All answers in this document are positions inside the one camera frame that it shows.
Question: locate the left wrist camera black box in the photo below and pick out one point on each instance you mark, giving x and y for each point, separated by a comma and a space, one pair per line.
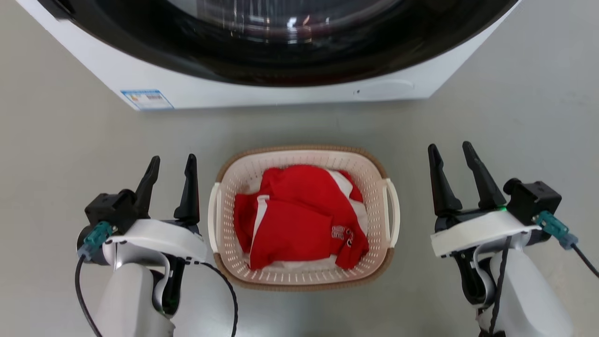
112, 211

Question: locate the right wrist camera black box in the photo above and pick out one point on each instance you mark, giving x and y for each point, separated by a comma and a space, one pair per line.
533, 201

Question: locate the blue energy label sticker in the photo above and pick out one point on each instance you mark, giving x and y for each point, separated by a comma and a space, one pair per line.
147, 99

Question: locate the dark glass washing machine door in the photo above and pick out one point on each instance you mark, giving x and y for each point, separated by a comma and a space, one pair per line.
290, 42

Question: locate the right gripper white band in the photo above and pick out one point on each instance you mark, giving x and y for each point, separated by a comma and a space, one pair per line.
477, 231

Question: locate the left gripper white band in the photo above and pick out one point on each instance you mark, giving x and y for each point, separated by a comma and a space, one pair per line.
159, 238

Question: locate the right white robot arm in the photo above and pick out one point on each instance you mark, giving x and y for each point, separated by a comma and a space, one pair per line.
519, 290

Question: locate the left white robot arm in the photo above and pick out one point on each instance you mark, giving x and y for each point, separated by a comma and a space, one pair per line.
135, 299

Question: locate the red and white garment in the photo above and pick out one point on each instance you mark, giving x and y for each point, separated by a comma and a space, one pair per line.
299, 220

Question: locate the cream plastic laundry basket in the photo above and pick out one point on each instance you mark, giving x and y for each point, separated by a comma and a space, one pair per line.
304, 276

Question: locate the white washing machine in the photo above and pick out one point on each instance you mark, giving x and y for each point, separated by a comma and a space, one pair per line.
262, 96

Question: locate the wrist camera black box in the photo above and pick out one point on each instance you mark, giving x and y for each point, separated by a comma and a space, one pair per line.
112, 211
533, 201

